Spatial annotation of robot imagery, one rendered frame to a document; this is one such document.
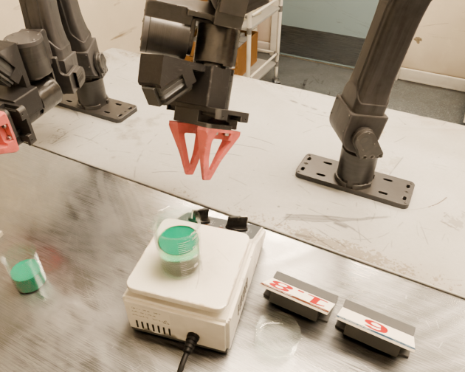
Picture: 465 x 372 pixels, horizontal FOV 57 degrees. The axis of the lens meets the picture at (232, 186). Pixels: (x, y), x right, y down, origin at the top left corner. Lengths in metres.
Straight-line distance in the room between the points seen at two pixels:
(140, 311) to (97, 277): 0.13
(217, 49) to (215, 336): 0.35
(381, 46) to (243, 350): 0.44
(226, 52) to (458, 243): 0.45
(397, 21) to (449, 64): 2.77
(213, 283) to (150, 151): 0.42
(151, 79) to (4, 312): 0.36
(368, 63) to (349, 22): 2.75
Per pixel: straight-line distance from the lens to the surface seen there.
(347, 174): 0.76
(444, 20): 3.32
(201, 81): 0.56
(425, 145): 0.95
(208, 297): 0.49
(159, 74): 0.52
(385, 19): 0.65
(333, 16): 3.43
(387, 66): 0.67
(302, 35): 3.54
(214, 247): 0.53
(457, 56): 3.39
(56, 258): 0.69
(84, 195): 0.78
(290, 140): 0.89
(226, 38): 0.58
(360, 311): 0.60
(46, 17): 0.82
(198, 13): 0.57
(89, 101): 1.01
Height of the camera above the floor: 1.38
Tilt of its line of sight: 39 degrees down
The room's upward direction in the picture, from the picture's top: straight up
